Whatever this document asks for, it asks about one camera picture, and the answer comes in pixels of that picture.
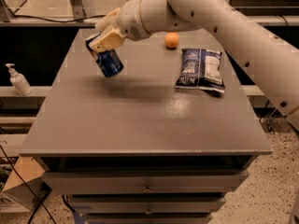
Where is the blue pepsi can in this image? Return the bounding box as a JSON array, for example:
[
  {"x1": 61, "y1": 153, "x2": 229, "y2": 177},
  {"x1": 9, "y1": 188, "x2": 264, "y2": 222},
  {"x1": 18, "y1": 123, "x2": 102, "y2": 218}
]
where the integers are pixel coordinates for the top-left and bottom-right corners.
[{"x1": 85, "y1": 33, "x2": 124, "y2": 78}]

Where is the orange fruit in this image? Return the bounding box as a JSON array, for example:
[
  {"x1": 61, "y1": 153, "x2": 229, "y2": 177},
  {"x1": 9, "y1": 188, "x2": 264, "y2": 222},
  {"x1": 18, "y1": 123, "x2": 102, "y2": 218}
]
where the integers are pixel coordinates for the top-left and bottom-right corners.
[{"x1": 164, "y1": 33, "x2": 179, "y2": 49}]

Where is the black cable on shelf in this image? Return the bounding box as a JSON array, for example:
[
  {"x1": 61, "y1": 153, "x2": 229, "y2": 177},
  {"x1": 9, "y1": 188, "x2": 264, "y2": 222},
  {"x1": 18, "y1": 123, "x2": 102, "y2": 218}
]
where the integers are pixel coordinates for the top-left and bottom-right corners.
[{"x1": 0, "y1": 0, "x2": 109, "y2": 24}]

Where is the black cable on floor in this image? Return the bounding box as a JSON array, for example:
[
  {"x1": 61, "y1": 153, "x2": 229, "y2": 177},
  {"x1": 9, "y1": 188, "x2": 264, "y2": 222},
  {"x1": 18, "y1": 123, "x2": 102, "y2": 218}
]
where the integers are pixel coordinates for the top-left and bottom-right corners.
[{"x1": 0, "y1": 145, "x2": 59, "y2": 224}]

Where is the metal bracket left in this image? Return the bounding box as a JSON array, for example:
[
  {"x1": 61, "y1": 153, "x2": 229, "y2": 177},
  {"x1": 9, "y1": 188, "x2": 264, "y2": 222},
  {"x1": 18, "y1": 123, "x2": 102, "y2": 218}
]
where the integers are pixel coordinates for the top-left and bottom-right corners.
[{"x1": 70, "y1": 0, "x2": 95, "y2": 21}]

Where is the grey drawer cabinet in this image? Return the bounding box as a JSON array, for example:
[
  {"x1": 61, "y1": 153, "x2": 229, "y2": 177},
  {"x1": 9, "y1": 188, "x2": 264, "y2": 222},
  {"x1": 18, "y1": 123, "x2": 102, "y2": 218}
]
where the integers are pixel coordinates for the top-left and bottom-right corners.
[{"x1": 21, "y1": 29, "x2": 271, "y2": 224}]

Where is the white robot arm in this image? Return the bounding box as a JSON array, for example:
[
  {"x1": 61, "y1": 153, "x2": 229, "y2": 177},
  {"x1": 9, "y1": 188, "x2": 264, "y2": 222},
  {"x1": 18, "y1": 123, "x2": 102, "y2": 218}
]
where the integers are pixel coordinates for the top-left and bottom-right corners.
[{"x1": 90, "y1": 0, "x2": 299, "y2": 129}]

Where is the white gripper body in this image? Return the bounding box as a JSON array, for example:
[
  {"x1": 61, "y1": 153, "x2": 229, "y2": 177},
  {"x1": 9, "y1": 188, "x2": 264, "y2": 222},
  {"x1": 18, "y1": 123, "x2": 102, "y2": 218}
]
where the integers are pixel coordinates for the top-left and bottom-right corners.
[{"x1": 117, "y1": 0, "x2": 153, "y2": 41}]

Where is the cardboard box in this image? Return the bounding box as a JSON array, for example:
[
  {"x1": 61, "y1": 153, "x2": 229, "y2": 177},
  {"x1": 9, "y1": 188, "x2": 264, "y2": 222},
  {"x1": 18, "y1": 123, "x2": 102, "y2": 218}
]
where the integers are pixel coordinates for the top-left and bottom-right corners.
[{"x1": 0, "y1": 157, "x2": 44, "y2": 213}]

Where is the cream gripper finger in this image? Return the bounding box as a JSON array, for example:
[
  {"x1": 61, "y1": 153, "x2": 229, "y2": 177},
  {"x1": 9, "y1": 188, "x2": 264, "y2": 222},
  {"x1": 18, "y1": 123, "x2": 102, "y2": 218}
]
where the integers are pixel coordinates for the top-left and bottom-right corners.
[
  {"x1": 95, "y1": 7, "x2": 121, "y2": 32},
  {"x1": 89, "y1": 25, "x2": 126, "y2": 52}
]

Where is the white pump dispenser bottle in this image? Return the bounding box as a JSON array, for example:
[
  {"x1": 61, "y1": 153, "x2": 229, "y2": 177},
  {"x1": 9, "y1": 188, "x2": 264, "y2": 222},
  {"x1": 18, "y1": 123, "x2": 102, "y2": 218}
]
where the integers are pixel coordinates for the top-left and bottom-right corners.
[{"x1": 6, "y1": 63, "x2": 32, "y2": 96}]

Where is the blue white chip bag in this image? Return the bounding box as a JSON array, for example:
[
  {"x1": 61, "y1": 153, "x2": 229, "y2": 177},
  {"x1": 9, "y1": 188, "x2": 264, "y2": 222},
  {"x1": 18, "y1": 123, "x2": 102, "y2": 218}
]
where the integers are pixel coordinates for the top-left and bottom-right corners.
[{"x1": 176, "y1": 49, "x2": 225, "y2": 93}]

